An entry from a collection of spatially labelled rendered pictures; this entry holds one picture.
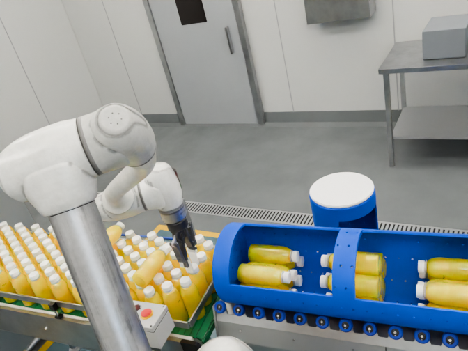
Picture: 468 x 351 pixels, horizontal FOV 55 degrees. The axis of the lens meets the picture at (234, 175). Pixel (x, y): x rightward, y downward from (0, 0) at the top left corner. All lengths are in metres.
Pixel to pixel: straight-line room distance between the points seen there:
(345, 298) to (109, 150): 0.82
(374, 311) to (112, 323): 0.76
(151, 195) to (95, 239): 0.52
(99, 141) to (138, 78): 5.35
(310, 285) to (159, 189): 0.64
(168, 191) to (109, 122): 0.61
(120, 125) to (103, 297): 0.36
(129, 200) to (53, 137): 0.55
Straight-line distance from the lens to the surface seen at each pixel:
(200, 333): 1.73
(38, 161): 0.97
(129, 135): 0.92
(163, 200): 1.49
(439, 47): 3.85
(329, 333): 1.59
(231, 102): 5.51
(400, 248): 1.61
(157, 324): 1.55
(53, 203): 0.97
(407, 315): 1.41
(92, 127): 0.93
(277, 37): 5.00
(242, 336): 1.72
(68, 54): 6.64
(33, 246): 2.29
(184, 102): 5.89
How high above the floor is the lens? 2.13
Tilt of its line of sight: 28 degrees down
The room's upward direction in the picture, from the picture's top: 15 degrees counter-clockwise
